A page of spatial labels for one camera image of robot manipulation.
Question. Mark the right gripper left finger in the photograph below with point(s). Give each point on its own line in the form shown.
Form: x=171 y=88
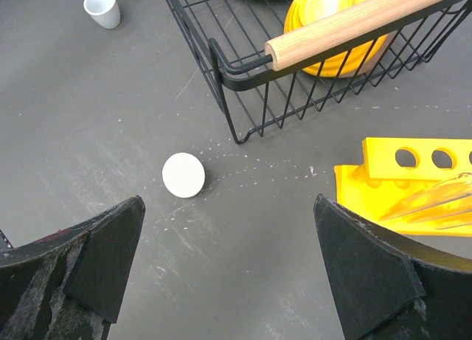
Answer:
x=70 y=284

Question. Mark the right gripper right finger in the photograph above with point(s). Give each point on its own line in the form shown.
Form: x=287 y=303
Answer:
x=388 y=286

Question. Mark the clear test tube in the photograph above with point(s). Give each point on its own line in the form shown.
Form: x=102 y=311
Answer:
x=452 y=189
x=446 y=216

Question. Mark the white round lid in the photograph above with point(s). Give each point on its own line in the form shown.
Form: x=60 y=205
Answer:
x=183 y=175

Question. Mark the small white cup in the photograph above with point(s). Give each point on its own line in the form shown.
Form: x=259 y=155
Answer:
x=106 y=13

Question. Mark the yellow test tube rack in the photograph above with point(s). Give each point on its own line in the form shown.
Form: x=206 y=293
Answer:
x=395 y=168

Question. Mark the yellow ridged dome bowl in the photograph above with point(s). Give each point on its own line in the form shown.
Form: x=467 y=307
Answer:
x=315 y=26

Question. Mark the black wire dish rack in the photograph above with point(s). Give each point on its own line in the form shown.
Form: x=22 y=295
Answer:
x=228 y=37

